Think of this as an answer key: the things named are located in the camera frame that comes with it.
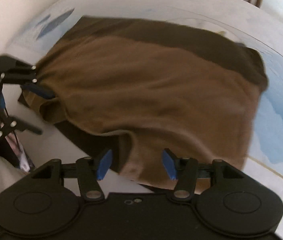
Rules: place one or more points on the blue patterned table mat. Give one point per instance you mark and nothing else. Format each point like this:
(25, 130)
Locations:
(231, 79)

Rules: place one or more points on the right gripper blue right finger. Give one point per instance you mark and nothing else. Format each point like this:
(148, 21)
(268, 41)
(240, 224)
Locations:
(168, 161)

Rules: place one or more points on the brown colour-block sweater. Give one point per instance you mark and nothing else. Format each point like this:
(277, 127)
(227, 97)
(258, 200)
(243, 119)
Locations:
(151, 99)

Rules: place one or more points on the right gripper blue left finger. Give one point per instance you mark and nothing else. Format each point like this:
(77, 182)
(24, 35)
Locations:
(104, 163)

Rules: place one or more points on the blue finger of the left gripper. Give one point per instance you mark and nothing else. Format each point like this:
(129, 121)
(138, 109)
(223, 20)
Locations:
(38, 90)

